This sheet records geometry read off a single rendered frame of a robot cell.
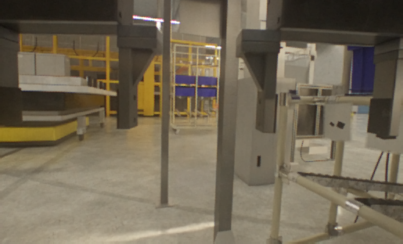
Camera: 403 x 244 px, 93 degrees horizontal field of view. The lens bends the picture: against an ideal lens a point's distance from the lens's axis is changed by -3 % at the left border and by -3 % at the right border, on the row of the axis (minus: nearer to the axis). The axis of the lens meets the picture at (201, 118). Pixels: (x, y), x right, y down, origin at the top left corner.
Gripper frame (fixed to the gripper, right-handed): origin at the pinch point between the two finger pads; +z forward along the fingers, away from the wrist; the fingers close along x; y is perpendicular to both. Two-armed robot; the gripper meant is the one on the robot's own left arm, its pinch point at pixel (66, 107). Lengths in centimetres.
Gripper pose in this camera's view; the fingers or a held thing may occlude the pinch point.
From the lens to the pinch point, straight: 25.5
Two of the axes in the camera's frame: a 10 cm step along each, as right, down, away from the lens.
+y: -0.1, -0.9, 10.0
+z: -0.3, 10.0, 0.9
